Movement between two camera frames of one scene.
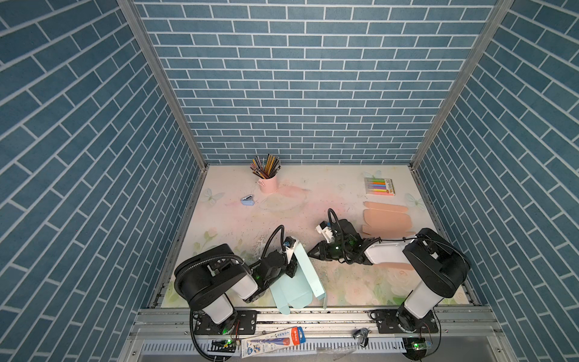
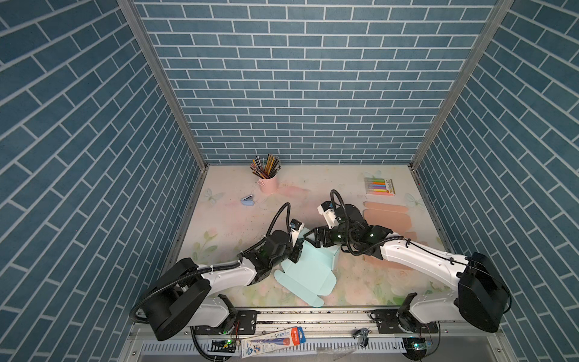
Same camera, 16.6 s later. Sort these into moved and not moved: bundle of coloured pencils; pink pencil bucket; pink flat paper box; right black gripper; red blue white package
Moved: right black gripper
Not moved: red blue white package; pink pencil bucket; pink flat paper box; bundle of coloured pencils
